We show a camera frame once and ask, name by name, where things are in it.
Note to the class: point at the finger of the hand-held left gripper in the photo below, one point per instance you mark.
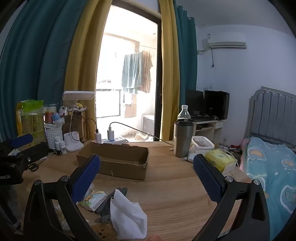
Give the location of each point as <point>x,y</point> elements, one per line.
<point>22,139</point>
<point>38,150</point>

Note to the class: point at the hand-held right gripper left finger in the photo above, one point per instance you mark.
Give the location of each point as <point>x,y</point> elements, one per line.
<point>85,176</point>

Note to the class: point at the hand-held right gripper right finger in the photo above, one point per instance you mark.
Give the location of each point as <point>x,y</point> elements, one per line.
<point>208,178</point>

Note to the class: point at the cartoon print tissue pack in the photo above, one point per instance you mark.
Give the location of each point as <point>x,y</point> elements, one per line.
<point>94,199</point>

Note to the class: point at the grey patterned sock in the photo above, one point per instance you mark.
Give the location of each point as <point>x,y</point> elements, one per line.
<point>103,205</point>

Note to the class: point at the brown cardboard box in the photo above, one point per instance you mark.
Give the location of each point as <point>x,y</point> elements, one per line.
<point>124,169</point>

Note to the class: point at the white paper towel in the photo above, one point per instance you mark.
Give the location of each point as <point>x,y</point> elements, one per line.
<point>127,217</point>

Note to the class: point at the black scissors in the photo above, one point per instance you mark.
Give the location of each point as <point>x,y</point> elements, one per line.
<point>34,167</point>

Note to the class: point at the white pill bottle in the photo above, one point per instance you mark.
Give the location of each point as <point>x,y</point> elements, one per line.
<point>63,147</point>
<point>57,143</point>

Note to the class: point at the green yellow package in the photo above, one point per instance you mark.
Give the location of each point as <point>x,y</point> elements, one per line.
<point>31,120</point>

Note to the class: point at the yellow tissue pack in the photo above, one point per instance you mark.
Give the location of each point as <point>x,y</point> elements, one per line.
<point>219,160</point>

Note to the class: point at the white plastic basket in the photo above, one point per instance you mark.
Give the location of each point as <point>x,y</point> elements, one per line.
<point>54,134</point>

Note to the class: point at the white plastic container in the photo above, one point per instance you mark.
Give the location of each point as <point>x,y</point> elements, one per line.
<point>203,144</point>

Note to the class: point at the red can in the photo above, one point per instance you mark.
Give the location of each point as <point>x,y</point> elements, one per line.
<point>48,117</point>

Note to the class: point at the blue pack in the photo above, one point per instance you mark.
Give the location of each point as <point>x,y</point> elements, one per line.
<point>56,118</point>

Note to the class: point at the steel tumbler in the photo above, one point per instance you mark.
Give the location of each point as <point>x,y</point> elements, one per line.
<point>182,141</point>

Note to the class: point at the white power strip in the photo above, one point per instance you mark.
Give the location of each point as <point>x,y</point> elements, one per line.
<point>119,140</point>

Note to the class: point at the white computer desk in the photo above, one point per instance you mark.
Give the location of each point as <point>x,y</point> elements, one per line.
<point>207,128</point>

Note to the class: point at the bag of plush toys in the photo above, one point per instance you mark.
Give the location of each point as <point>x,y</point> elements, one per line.
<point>76,107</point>

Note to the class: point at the blue printed blanket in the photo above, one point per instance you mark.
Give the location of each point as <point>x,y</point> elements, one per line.
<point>270,166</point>

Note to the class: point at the white desk lamp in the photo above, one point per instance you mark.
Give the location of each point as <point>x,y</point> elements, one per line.
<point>78,95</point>

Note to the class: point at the clear water bottle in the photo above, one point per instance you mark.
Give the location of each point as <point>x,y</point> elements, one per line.
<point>184,113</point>

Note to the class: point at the black monitor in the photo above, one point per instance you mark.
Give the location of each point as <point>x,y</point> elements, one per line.
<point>194,102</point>
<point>216,104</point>

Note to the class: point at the grey balcony appliance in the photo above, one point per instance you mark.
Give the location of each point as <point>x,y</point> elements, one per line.
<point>148,125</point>

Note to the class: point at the teal curtain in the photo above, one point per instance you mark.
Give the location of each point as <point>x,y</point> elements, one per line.
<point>34,58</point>
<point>186,58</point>

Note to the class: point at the grey bed headboard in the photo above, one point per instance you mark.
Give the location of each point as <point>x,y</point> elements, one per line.
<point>272,115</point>

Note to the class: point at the yellow curtain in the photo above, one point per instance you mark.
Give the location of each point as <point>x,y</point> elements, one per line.
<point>170,69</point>
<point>81,58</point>

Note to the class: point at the light blue hanging towel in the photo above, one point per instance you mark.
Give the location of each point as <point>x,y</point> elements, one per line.
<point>130,71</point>

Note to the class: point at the beige hanging garment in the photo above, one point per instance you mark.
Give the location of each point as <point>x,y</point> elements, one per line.
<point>146,71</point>

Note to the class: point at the air conditioner pipe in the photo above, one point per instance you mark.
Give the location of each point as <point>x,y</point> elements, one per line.
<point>211,56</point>

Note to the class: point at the white air conditioner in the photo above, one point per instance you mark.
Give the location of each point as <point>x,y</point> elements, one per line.
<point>227,40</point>

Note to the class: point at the dark door frame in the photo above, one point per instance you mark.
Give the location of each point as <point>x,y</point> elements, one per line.
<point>158,81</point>

